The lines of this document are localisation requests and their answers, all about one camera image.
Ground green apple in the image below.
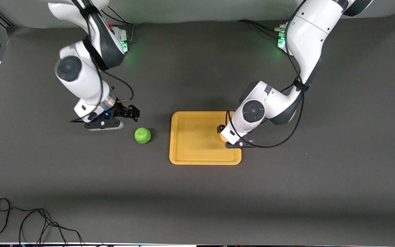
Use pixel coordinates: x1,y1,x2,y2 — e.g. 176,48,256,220
134,127,152,144

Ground yellow plastic tray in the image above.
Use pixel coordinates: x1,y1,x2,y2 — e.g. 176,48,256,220
169,111,242,165

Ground dark grey table mat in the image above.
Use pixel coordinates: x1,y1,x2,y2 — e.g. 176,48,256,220
0,13,395,245

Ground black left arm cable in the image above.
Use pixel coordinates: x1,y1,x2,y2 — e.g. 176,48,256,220
226,17,308,149

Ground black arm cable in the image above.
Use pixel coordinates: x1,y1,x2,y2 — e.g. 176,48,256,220
226,17,308,149
69,0,134,123

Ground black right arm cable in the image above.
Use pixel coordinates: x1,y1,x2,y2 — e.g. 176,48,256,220
69,0,134,123

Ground black right base cable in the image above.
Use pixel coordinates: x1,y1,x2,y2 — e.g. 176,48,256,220
101,5,134,43

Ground black base cable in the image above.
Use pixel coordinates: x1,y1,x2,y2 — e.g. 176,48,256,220
101,5,134,43
238,20,285,35

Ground black left base cable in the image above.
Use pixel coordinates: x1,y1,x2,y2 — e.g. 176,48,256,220
238,20,285,35

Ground thin black loose cable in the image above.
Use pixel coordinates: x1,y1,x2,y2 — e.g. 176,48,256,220
0,198,85,245

